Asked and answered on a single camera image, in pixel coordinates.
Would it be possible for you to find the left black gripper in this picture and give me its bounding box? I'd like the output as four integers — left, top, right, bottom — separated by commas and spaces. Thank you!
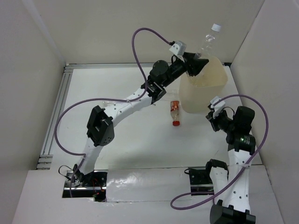
162, 51, 208, 87

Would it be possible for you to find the clear bottle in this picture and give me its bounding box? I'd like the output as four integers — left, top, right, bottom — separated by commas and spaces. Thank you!
190, 23, 221, 87
162, 90, 179, 102
102, 101, 117, 107

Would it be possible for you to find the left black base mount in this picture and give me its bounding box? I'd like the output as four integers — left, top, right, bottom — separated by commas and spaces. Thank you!
62, 170, 107, 202

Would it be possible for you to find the aluminium frame rail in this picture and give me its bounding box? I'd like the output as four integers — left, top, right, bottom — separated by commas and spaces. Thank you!
36, 62, 232, 170

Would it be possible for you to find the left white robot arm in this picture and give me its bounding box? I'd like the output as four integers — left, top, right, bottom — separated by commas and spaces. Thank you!
73, 52, 209, 186

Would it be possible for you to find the red cap labelled bottle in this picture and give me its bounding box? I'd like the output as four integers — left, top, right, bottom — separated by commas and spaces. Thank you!
170, 100, 180, 126

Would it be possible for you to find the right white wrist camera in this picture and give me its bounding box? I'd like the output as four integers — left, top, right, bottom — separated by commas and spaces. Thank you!
208, 96, 226, 112

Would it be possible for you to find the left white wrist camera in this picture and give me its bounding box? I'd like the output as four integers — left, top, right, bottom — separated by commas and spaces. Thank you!
169, 41, 186, 59

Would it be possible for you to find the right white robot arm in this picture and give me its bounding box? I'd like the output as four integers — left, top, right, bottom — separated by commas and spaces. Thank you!
204, 106, 256, 224

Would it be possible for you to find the beige plastic bin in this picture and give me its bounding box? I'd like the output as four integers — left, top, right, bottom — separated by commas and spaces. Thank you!
178, 56, 228, 113

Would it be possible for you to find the purple cable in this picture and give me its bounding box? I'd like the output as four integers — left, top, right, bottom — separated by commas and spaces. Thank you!
54, 28, 175, 199
170, 94, 269, 210

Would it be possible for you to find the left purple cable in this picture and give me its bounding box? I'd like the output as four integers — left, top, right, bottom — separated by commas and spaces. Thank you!
54, 28, 175, 199

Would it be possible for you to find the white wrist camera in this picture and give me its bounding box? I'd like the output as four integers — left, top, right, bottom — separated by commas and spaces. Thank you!
208, 96, 226, 112
169, 41, 186, 59

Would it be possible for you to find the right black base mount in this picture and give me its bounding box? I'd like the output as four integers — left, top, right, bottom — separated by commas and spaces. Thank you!
184, 168, 214, 196

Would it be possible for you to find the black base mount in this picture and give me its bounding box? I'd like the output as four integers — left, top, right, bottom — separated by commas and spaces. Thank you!
62, 170, 107, 202
184, 168, 214, 196

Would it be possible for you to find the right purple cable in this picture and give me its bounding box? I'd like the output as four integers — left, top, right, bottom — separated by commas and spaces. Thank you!
170, 94, 269, 210

